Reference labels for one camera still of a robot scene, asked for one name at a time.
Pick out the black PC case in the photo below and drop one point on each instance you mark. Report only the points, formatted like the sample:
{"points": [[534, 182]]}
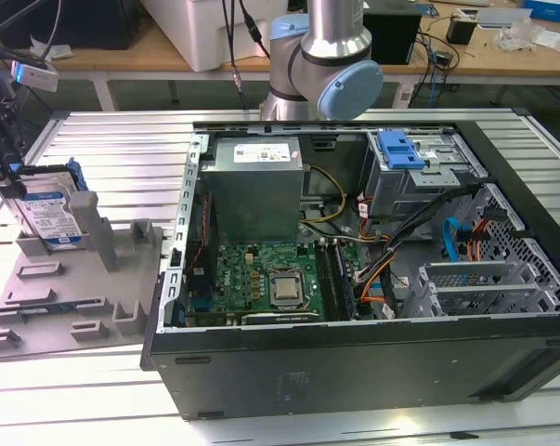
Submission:
{"points": [[354, 371]]}

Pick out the bare dark RAM stick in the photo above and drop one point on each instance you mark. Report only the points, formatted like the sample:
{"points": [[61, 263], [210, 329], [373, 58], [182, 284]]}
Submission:
{"points": [[42, 310]]}

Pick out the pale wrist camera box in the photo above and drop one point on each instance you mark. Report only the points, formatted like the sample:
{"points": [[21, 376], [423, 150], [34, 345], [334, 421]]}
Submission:
{"points": [[35, 76]]}

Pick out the grey parts rack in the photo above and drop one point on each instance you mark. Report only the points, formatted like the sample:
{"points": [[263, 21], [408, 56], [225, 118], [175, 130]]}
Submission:
{"points": [[75, 292]]}

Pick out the small black container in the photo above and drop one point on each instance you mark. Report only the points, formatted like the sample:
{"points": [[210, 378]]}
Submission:
{"points": [[460, 32]]}

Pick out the silver power supply unit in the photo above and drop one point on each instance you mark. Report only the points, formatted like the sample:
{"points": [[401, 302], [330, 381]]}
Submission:
{"points": [[251, 204]]}

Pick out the large black box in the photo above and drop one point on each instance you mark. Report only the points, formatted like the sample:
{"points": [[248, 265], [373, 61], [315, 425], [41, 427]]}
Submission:
{"points": [[75, 23]]}

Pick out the large white box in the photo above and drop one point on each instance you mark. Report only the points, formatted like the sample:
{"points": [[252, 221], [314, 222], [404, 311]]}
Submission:
{"points": [[205, 32]]}

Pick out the crumpled white paper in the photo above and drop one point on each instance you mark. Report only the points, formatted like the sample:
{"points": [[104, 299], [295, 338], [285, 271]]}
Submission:
{"points": [[52, 51]]}

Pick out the black graphics card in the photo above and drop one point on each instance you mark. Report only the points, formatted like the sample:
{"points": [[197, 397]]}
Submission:
{"points": [[279, 319]]}

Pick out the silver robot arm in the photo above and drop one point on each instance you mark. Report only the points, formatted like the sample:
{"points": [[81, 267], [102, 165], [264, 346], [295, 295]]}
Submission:
{"points": [[307, 69]]}

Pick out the silver CPU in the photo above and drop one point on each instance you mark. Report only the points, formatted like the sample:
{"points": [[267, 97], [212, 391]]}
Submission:
{"points": [[285, 288]]}

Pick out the RAM stick with blue label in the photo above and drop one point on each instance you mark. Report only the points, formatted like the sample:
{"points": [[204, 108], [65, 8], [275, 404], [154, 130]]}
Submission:
{"points": [[345, 288]]}

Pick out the silver disk bay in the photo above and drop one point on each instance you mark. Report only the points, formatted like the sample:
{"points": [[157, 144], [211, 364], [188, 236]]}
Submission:
{"points": [[493, 269]]}

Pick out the blue plastic drive latch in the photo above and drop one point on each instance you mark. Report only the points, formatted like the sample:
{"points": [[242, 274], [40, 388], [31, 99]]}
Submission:
{"points": [[400, 153]]}

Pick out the clear plastic bags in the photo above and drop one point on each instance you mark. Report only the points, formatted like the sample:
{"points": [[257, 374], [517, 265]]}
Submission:
{"points": [[516, 35]]}

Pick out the hard disk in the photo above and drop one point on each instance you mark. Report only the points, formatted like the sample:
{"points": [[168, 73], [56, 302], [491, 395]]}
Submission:
{"points": [[42, 209]]}

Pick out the CPU socket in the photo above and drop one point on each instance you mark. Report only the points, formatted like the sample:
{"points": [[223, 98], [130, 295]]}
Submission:
{"points": [[286, 304]]}

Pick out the black speaker box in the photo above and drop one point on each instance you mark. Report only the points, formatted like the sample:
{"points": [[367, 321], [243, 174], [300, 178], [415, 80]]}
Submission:
{"points": [[391, 39]]}

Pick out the blue cardboard box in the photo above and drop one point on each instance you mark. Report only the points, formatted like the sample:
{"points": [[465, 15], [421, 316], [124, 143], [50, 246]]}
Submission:
{"points": [[553, 9]]}

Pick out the silver drive cage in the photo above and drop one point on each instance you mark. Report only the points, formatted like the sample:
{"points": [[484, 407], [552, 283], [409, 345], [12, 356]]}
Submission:
{"points": [[400, 190]]}

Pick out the green motherboard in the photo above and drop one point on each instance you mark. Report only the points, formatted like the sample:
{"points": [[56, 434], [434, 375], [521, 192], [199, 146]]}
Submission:
{"points": [[279, 253]]}

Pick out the black case fan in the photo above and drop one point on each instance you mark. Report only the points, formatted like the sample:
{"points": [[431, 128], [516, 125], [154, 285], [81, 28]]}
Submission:
{"points": [[199, 283]]}

